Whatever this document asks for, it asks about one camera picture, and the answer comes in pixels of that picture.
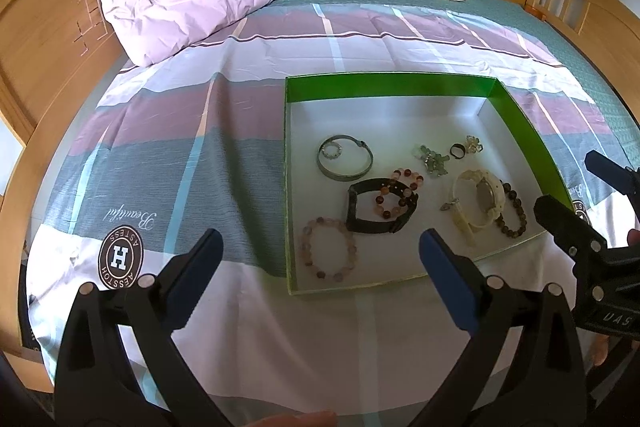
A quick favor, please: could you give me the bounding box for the dark brown bead bracelet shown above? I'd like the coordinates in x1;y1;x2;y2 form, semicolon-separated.
494;181;528;241

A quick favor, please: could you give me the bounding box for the green crystal brooch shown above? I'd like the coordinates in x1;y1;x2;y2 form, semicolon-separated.
412;144;450;178

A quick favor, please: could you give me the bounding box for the red bead bracelet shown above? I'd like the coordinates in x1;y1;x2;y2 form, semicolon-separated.
373;166;426;223

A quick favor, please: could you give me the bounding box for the black watch strap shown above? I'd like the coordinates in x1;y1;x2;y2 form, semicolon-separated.
345;176;420;235

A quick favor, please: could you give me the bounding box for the pink bead bracelet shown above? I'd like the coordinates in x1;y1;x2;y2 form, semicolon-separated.
298;215;360;284

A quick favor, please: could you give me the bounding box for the silver metal bangle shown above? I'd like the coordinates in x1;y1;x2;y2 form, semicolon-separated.
316;134;374;182

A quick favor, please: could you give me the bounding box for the operator right hand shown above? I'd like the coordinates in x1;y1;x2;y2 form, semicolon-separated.
591;229;640;368

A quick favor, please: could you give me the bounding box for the operator left hand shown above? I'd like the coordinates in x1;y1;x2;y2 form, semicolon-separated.
246;411;337;427

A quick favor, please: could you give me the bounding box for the wooden bed footboard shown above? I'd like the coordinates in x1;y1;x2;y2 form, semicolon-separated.
524;0;640;98

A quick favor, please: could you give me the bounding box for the teal green blanket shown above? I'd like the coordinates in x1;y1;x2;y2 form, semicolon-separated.
271;0;639;165

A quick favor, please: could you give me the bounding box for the green white cardboard box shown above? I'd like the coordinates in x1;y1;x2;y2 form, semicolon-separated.
284;72;570;296

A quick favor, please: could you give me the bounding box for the striped pastel bed sheet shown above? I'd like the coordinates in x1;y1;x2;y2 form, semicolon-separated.
26;4;638;426

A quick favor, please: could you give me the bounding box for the wooden bed headboard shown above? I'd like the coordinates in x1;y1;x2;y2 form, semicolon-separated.
0;0;137;358

